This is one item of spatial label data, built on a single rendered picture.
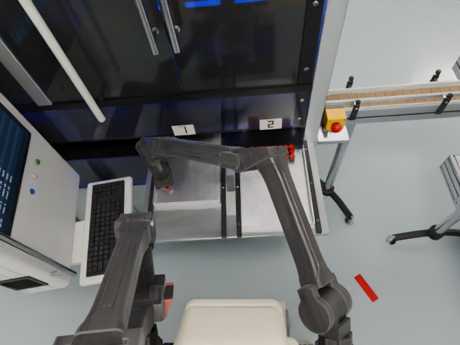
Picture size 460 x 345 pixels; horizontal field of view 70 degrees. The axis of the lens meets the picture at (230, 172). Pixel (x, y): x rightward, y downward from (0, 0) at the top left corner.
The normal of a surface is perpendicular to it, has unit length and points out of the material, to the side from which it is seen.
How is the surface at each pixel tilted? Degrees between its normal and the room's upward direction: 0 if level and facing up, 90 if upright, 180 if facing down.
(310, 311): 52
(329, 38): 90
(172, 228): 0
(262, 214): 0
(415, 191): 0
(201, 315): 42
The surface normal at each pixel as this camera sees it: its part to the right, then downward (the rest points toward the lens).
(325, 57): 0.02, 0.86
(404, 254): -0.09, -0.51
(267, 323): -0.05, -0.96
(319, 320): -0.70, 0.11
